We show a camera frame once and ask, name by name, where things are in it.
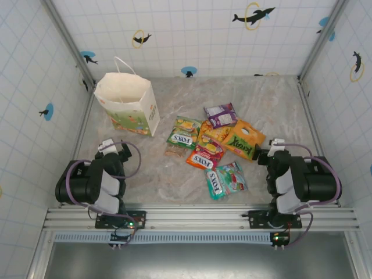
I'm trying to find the orange Krrax snack bag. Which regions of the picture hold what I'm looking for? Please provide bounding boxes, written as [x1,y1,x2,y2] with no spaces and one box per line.
[222,119,267,162]

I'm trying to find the teal Fox's candy bag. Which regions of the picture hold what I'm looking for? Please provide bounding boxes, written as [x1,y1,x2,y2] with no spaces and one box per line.
[204,161,248,201]

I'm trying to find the yellow chips snack bag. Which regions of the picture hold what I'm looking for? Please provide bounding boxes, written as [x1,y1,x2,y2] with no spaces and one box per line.
[196,119,238,148]

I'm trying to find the purple snack packet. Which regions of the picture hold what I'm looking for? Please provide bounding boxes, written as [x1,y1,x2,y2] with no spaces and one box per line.
[203,102,238,130]

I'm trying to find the orange Fox's candy bag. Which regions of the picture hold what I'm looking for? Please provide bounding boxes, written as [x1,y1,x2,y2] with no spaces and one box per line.
[185,139,227,170]

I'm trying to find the green Fox's candy bag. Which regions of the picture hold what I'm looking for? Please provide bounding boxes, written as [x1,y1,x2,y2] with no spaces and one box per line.
[166,115,203,151]

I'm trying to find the white printed paper bag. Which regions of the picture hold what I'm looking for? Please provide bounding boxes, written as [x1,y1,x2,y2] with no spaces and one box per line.
[93,56,161,137]

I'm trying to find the clear packet brown snacks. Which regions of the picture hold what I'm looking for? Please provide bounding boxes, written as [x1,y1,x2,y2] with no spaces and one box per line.
[164,144,188,159]

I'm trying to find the small black controller board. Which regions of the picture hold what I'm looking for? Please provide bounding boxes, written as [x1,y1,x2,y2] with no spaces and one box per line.
[109,228,138,251]
[270,231,291,251]

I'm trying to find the fish sticker on blue circle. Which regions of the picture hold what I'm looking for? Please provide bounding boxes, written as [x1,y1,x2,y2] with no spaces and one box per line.
[39,103,55,121]

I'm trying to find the shark sticker on blue circle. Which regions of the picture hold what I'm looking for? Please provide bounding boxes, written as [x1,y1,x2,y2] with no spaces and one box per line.
[80,51,99,65]

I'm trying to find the grey metal sheet panel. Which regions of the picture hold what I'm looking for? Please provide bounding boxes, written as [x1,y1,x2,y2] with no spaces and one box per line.
[43,242,360,279]

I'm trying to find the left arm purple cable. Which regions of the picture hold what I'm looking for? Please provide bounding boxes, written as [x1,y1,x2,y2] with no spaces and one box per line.
[65,140,142,214]

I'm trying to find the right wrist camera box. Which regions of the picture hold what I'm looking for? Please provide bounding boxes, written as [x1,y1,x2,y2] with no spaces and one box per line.
[269,138,286,152]

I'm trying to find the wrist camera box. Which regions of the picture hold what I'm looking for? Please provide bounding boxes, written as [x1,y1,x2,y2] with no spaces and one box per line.
[269,138,286,152]
[98,138,115,152]

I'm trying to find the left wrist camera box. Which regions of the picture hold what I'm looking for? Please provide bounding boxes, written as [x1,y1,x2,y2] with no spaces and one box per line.
[98,138,115,152]

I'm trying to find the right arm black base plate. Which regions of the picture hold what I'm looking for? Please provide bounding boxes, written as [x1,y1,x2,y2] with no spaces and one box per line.
[248,209,303,230]

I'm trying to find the black fish sticker yellow ring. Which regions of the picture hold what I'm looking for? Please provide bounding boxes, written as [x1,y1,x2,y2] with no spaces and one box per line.
[78,72,90,92]

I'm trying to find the aluminium mounting rail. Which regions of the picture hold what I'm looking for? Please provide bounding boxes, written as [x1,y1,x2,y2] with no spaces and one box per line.
[42,203,360,233]

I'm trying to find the white slotted cable duct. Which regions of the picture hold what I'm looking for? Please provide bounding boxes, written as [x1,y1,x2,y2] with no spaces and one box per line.
[53,231,276,244]

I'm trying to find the dolphin sticker small yellow ring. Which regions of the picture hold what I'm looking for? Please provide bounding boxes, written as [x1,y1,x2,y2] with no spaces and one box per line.
[132,30,152,49]

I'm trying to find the aluminium frame post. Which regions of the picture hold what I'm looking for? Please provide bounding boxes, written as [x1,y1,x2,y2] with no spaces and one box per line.
[40,0,96,88]
[298,0,349,84]

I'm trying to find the orca sticker yellow ring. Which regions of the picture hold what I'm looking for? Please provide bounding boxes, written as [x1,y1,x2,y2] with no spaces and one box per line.
[349,51,366,83]

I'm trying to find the whale sticker large yellow ring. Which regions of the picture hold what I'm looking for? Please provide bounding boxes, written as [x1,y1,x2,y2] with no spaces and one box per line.
[231,2,276,31]

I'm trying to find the blue sticker behind post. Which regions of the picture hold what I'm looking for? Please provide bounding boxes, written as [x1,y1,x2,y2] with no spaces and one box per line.
[316,16,335,41]

